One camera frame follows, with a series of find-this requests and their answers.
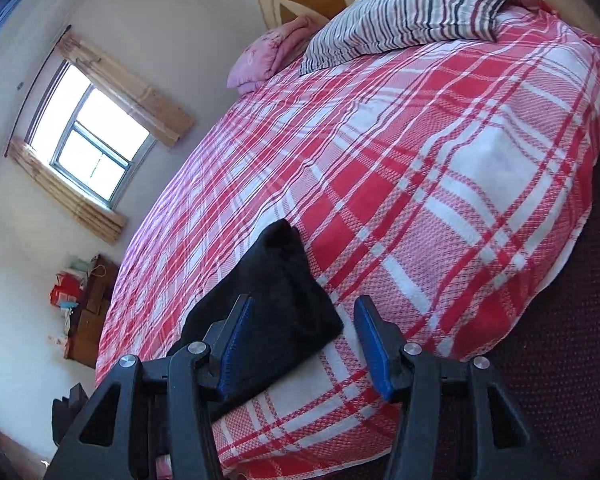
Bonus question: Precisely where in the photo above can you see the striped pillow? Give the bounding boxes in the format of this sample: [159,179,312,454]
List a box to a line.
[299,0,526,76]

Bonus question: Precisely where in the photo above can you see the black curtain rod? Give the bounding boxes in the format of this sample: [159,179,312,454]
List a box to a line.
[4,25,73,157]

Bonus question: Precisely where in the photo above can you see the folded pink blanket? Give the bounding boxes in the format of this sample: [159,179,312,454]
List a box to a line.
[228,15,331,95]

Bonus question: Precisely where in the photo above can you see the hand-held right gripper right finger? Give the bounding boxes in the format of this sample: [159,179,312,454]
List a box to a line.
[354,295,563,480]

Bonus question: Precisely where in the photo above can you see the black pants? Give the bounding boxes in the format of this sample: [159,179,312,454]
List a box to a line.
[167,218,345,406]

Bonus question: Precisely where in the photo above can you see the beige patterned curtain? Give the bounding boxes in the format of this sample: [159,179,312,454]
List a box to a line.
[6,139,128,245]
[55,34,196,148]

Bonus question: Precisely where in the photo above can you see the red gift bag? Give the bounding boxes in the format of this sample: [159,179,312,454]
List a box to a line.
[50,271,86,308]

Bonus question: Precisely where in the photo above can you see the sliding glass window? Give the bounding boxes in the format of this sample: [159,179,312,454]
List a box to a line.
[24,60,158,210]

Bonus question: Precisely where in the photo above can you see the brown wooden desk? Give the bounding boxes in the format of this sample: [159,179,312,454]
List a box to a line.
[62,255,121,370]

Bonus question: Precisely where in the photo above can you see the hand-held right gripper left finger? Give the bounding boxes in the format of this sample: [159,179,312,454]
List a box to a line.
[42,294,255,480]

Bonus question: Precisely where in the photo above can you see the red plaid bed sheet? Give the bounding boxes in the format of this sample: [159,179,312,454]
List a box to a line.
[95,0,600,478]

